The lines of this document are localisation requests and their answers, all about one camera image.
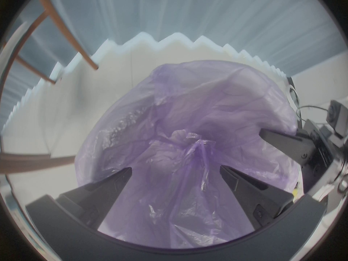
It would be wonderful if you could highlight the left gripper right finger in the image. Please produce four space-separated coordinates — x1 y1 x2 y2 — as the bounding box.
220 165 295 231

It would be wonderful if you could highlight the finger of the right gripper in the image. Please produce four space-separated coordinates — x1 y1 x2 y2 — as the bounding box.
259 128 316 169

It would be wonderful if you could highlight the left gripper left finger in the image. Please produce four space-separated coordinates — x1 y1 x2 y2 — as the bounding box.
56 167 133 231

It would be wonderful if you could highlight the white trash bin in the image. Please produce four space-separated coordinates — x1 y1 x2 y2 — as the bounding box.
77 61 299 248

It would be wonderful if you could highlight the purple plastic bag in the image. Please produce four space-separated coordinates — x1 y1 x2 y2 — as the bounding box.
75 60 301 249

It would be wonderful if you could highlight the white cushioned wooden chair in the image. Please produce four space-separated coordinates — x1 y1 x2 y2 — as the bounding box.
0 0 99 175

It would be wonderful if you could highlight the pale blue curtain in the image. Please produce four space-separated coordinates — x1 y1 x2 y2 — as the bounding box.
0 0 348 130

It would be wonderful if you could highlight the black cable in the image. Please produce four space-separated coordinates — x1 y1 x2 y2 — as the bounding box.
297 105 331 131

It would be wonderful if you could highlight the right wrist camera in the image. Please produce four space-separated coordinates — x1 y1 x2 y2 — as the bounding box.
321 100 348 146

